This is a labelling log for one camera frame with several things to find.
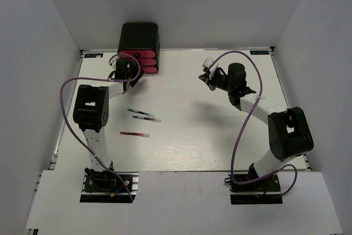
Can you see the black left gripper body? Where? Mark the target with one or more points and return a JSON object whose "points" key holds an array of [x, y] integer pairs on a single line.
{"points": [[133, 73]]}

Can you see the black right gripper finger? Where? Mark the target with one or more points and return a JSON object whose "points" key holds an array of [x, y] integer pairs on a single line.
{"points": [[212, 86], [204, 77]]}

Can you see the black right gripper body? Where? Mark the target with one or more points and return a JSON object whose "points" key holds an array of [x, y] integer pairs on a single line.
{"points": [[220, 80]]}

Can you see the pink top drawer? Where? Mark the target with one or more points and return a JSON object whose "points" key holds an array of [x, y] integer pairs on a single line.
{"points": [[139, 53]]}

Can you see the green pen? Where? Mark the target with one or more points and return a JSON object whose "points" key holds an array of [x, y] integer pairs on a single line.
{"points": [[141, 112]]}

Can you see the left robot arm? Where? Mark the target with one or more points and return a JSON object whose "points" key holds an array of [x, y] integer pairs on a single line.
{"points": [[91, 109]]}

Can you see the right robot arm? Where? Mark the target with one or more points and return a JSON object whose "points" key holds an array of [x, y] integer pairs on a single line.
{"points": [[288, 131]]}

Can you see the pink middle drawer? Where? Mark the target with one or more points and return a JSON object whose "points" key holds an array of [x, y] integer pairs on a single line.
{"points": [[147, 62]]}

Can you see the black drawer cabinet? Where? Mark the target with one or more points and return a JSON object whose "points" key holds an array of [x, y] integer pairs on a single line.
{"points": [[139, 36]]}

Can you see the purple pen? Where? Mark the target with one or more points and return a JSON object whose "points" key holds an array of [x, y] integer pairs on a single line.
{"points": [[147, 119]]}

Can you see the right blue table label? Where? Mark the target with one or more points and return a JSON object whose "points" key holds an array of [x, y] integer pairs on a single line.
{"points": [[259, 52]]}

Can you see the blue table label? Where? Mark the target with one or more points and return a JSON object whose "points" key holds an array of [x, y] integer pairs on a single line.
{"points": [[259, 52], [93, 55]]}

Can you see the left blue table label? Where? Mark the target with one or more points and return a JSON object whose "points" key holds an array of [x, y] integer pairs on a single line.
{"points": [[93, 55]]}

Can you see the red pen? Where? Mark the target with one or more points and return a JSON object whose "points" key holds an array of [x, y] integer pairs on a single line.
{"points": [[144, 135]]}

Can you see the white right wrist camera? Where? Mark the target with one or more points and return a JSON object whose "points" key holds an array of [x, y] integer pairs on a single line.
{"points": [[208, 64]]}

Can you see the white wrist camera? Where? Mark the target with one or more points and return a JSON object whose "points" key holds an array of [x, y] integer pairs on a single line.
{"points": [[113, 60], [208, 64]]}

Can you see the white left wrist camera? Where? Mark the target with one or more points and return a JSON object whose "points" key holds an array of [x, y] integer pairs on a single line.
{"points": [[113, 60]]}

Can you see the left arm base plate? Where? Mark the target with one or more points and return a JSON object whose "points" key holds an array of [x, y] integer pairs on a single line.
{"points": [[104, 187]]}

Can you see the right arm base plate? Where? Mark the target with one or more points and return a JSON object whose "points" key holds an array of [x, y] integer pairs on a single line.
{"points": [[265, 192]]}

